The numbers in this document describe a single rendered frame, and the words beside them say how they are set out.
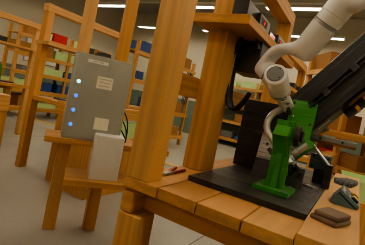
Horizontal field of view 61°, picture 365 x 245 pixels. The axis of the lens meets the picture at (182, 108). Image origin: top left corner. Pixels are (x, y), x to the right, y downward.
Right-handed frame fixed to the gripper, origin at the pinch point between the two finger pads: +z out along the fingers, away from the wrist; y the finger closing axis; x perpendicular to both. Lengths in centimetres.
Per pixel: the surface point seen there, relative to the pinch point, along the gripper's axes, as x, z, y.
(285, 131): 7.2, -24.2, -18.4
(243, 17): -1.1, -37.6, 24.8
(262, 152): 18.7, 8.2, -11.6
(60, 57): 367, 394, 585
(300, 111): -5.2, 4.5, -3.9
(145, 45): 126, 339, 406
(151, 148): 48, -49, -11
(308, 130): -3.7, 4.8, -13.4
